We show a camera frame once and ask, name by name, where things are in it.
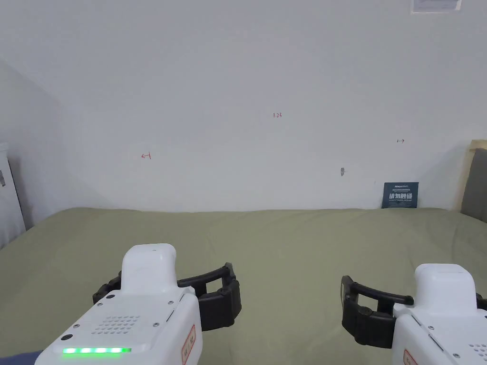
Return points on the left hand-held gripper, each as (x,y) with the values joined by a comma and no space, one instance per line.
(144,315)

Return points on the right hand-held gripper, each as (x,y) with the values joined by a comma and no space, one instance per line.
(445,327)

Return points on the dark blue sign card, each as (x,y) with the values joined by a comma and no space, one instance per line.
(400,195)

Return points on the bed with pale green sheet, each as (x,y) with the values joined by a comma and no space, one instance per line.
(285,247)

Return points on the grey padded headboard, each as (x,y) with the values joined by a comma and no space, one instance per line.
(477,182)

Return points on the dark blue garment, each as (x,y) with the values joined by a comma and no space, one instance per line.
(17,359)

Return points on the white upright unit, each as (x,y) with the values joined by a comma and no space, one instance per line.
(9,197)

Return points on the white paper notice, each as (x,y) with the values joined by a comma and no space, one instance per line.
(436,5)

